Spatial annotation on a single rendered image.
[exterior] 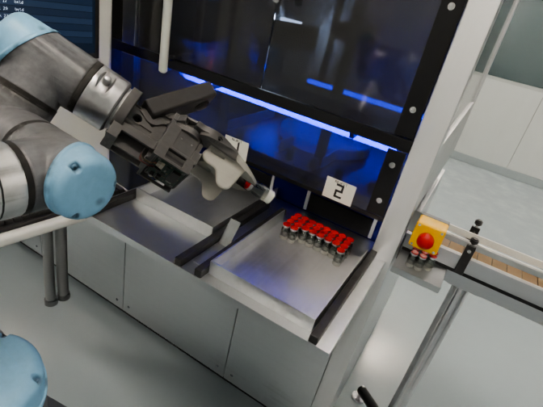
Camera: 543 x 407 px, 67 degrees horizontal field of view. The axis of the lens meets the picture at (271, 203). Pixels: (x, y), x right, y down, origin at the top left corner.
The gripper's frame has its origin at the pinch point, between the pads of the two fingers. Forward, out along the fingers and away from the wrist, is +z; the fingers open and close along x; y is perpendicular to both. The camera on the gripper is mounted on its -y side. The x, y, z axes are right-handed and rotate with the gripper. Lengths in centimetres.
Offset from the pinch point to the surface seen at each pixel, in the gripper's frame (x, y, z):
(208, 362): -110, 6, 53
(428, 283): -17, -16, 63
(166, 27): -38, -55, -25
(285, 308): -20.0, 7.0, 25.5
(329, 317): -16.2, 5.9, 33.8
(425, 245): -10, -20, 52
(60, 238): -116, -13, -18
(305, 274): -27.0, -5.6, 32.7
